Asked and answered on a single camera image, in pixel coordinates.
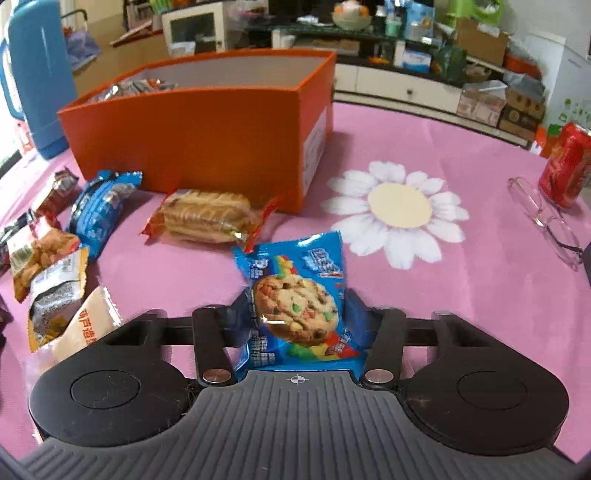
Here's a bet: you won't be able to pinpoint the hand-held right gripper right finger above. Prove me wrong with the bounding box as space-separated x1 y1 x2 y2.
344 288 502 389

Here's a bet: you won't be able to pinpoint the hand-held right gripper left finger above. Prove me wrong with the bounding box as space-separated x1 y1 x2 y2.
92 291 254 387

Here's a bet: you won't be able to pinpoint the blue chip cookie packet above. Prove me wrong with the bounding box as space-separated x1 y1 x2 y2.
231 231 370 372

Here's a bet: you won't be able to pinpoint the red-edged cracker packet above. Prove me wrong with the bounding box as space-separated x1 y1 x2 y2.
139 188 280 252

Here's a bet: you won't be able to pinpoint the white snack packet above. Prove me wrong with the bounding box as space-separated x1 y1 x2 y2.
34 286 123 365

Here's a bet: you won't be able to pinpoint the silver foil snack packet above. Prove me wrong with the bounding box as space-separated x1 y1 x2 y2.
28 247 90 352

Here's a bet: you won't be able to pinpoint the blue sandwich cookie packet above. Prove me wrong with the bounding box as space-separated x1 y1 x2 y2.
67 170 144 261

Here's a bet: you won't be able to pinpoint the red peanut snack packet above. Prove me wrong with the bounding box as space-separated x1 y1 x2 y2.
8 217 83 303

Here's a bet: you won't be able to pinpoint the orange cardboard box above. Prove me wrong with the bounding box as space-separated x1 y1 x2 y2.
58 50 337 215

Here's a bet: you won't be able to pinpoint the brown orange snack packet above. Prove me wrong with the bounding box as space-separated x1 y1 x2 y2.
32 167 80 217

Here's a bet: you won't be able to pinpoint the navy snack packet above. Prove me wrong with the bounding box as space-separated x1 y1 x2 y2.
0 210 38 268

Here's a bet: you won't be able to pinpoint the dark brown clear snack packet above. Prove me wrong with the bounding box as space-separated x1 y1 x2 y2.
90 79 178 103

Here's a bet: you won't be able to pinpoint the pink floral tablecloth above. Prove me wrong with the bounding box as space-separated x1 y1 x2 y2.
0 102 591 462

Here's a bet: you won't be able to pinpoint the clear-framed eyeglasses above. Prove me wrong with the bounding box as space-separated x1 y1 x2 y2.
508 176 585 271

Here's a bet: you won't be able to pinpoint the red soda can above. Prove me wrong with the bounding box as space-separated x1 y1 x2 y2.
539 122 591 208

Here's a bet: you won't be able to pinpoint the white TV stand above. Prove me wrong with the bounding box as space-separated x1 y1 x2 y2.
272 25 465 114

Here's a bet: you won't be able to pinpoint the pale printed carton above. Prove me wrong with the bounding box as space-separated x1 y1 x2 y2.
457 80 506 125

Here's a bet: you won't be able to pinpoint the stacked brown cartons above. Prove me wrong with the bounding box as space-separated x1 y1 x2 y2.
499 88 548 139

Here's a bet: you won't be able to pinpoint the small white blue box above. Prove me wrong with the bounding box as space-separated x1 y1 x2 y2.
402 48 432 70

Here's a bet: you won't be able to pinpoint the large cardboard box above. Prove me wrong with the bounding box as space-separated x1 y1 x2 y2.
74 32 167 97

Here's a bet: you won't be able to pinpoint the blue thermos jug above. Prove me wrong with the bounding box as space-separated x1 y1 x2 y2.
0 0 79 161

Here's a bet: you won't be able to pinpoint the white microwave oven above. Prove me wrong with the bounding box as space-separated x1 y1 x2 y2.
161 2 227 54

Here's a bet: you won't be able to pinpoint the open brown cardboard box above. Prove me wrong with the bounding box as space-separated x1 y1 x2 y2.
455 17 509 65

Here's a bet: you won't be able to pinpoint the blue checked cloth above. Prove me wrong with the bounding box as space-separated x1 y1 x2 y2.
65 30 102 70

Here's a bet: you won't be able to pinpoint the tall blue white carton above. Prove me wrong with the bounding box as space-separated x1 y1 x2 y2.
406 2 437 40

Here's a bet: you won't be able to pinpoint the fruit bowl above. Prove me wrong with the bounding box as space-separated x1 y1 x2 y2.
332 2 372 31

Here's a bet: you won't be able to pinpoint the green storage bins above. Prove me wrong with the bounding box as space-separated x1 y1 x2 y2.
445 0 513 24

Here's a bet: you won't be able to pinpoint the black television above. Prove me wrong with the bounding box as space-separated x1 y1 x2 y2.
268 0 335 17

